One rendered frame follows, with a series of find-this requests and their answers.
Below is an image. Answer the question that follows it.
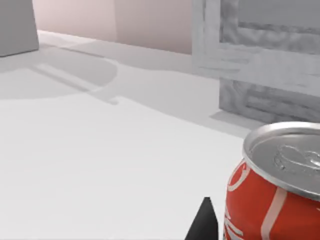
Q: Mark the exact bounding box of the red and white can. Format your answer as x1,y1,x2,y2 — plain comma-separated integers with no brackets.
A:
224,121,320,240

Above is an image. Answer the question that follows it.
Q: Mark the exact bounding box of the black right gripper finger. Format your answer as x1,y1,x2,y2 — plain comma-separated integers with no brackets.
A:
184,196,219,240

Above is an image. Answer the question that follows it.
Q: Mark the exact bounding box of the pale grey wooden shelf unit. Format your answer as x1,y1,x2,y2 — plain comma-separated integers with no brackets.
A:
191,0,320,125

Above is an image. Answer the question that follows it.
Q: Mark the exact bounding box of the grey cabinet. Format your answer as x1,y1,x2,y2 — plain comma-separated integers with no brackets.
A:
0,0,40,58

